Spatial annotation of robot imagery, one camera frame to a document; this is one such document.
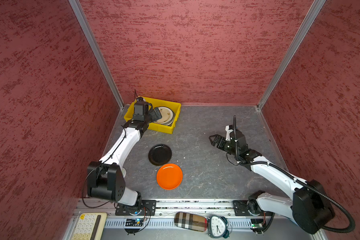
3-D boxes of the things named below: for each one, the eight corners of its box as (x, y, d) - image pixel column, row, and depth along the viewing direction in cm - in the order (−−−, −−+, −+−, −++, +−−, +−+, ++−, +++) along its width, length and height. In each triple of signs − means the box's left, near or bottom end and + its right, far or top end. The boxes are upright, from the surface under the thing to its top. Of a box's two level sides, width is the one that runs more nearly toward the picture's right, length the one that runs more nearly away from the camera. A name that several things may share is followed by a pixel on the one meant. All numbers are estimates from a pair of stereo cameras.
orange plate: (155, 190, 82) (154, 189, 80) (158, 164, 91) (157, 163, 89) (182, 190, 82) (182, 189, 80) (183, 164, 91) (183, 163, 90)
